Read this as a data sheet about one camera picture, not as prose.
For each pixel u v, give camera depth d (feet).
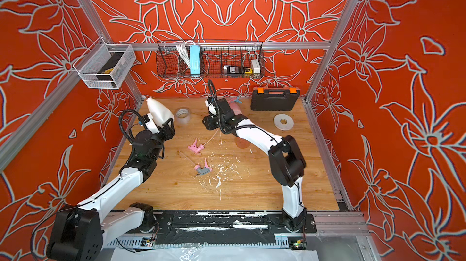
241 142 3.00
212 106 2.38
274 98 3.38
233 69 3.13
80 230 1.29
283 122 3.50
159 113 2.50
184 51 2.83
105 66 2.72
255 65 3.03
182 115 3.60
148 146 2.01
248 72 3.10
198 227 2.39
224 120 2.24
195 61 2.95
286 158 1.66
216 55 3.14
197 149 3.10
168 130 2.39
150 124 2.30
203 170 2.87
